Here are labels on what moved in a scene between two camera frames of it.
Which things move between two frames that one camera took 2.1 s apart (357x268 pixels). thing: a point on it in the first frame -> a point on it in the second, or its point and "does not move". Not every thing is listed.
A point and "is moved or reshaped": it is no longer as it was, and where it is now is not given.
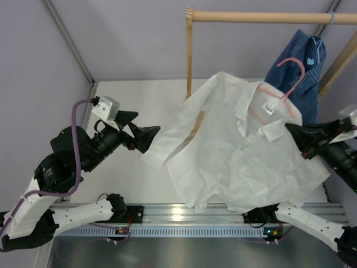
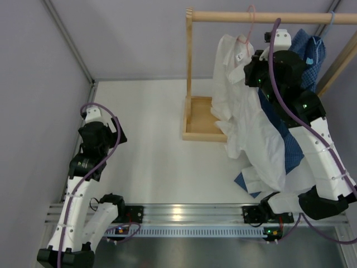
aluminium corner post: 69,40 does not move
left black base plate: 134,214 does not move
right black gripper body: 338,156 -> 257,76
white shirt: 228,146 is moved or reshaped
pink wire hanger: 284,97 is moved or reshaped
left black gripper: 145,136 -> 114,136
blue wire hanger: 323,36 does not move
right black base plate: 261,215 does not move
